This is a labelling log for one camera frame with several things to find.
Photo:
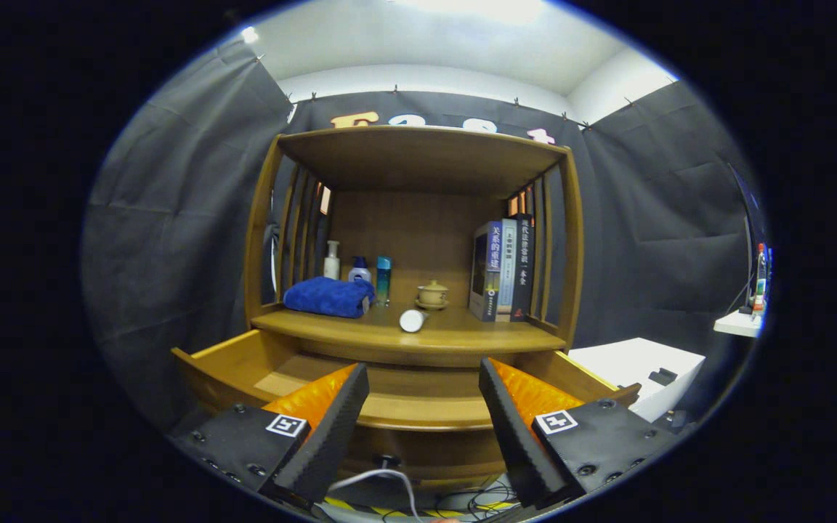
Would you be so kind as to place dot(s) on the teal blue bottle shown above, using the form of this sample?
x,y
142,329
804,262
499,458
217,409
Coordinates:
x,y
383,283

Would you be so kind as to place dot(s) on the black spine book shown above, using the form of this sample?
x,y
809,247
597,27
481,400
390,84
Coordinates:
x,y
523,269

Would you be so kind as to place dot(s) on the white side table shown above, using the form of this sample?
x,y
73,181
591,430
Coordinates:
x,y
738,323

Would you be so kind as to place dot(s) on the white bottle with blue cap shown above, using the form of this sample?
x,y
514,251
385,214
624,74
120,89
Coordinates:
x,y
360,273

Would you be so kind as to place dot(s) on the black backdrop cloth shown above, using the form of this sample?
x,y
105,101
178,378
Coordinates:
x,y
171,218

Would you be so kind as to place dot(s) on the clear bottle with red label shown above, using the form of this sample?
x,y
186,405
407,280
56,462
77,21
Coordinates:
x,y
760,280

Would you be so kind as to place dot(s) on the blue spine book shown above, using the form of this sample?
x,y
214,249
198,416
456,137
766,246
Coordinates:
x,y
484,276

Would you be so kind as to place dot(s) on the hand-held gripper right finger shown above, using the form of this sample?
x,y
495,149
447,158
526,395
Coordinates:
x,y
513,436

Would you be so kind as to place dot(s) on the white storage box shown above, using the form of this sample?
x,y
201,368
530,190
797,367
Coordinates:
x,y
636,363

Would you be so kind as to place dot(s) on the white pump bottle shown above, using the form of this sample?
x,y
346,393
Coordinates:
x,y
331,265

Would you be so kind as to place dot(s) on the wooden cabinet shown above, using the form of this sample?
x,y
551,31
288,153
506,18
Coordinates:
x,y
418,225

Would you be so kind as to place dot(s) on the wooden countertop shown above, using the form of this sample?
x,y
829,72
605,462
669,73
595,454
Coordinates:
x,y
462,335

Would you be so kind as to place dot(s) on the ceiling light panel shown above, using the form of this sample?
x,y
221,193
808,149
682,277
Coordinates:
x,y
476,9

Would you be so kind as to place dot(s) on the small ceiling light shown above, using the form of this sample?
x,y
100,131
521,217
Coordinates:
x,y
249,34

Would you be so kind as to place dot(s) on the dark monitor screen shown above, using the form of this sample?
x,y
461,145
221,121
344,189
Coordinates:
x,y
751,207

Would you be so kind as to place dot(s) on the blue towel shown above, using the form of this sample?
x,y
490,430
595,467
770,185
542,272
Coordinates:
x,y
328,296

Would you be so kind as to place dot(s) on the white tube with green end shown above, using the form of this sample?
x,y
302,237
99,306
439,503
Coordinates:
x,y
411,320

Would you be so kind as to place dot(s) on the beige lidded teacup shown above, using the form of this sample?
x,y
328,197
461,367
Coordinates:
x,y
433,294

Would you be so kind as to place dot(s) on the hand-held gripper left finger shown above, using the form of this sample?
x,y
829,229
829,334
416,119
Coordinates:
x,y
331,436

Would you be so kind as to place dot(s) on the wooden drawer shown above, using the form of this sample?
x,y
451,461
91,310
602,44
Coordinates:
x,y
426,450

